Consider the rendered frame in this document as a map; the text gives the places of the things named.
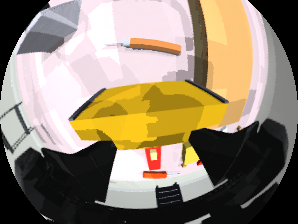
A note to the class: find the yellow rectangular block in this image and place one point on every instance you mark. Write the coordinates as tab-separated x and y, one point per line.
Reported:
189	156

